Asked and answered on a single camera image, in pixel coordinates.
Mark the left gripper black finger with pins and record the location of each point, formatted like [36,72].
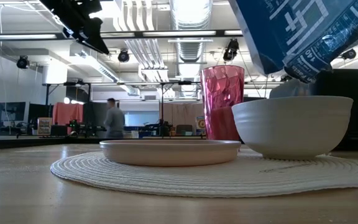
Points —
[96,35]

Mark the pink faceted tumbler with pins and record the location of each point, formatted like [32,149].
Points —
[221,93]

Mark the beige shallow plate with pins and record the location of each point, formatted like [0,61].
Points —
[169,154]

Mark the white woven round placemat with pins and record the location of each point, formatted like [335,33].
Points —
[182,180]

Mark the blue cereal box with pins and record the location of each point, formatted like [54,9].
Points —
[306,28]

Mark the white ceramic bowl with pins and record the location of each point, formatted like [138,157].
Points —
[291,127]

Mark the black overhead light beam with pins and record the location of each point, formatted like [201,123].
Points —
[126,33]

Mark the black ceiling spotlight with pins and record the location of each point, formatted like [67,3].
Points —
[349,54]
[231,49]
[23,62]
[123,56]

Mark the orange cloth partition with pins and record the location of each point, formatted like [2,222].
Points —
[67,113]

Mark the person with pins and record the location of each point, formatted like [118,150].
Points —
[114,121]

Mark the printed poster sign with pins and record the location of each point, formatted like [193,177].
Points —
[44,126]

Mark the black computer monitor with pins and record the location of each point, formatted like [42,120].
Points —
[11,111]

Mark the yellow cereal box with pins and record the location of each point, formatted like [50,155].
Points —
[200,124]

